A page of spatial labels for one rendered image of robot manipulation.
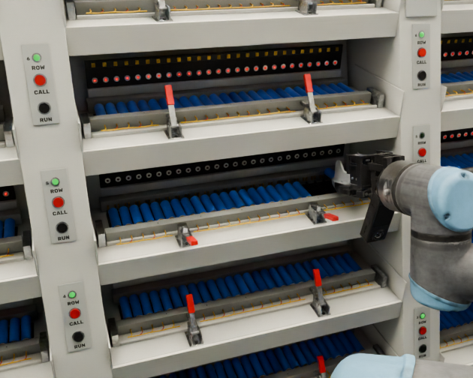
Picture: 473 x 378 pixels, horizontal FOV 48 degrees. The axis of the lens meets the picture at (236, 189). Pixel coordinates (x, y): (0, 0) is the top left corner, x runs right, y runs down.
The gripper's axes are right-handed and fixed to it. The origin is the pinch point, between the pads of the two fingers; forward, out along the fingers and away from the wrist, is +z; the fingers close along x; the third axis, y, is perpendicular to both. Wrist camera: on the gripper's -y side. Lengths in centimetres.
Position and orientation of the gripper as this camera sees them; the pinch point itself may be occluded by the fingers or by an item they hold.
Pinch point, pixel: (341, 182)
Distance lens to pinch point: 115.2
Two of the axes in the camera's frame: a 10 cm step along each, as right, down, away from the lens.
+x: -9.5, 1.4, -3.0
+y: -0.9, -9.8, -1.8
